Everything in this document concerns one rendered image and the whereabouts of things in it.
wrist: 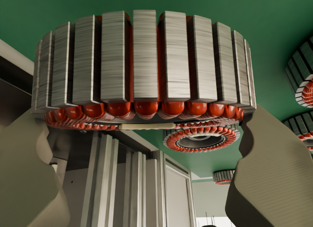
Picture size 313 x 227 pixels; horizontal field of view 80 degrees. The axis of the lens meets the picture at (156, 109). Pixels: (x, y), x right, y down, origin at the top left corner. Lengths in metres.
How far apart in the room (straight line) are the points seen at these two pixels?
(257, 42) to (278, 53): 0.03
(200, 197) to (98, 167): 6.42
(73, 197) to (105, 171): 0.27
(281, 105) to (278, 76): 0.08
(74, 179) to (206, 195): 6.20
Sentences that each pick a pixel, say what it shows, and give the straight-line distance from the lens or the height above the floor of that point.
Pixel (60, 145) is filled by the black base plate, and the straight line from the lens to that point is 0.37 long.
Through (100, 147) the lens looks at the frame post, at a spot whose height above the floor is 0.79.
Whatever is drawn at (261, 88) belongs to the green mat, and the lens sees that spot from 0.26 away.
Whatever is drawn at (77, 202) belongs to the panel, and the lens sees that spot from 0.53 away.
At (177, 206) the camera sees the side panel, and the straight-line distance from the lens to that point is 0.55.
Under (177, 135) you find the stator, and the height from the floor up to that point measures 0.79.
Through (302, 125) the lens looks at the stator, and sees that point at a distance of 0.35.
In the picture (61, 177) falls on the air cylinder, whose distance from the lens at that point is 0.45.
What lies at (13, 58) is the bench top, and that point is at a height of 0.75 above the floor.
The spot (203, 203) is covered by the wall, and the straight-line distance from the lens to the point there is 6.65.
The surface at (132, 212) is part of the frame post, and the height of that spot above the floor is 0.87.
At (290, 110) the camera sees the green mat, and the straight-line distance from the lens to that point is 0.34.
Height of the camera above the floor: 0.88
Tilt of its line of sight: 29 degrees down
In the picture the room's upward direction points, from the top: 178 degrees clockwise
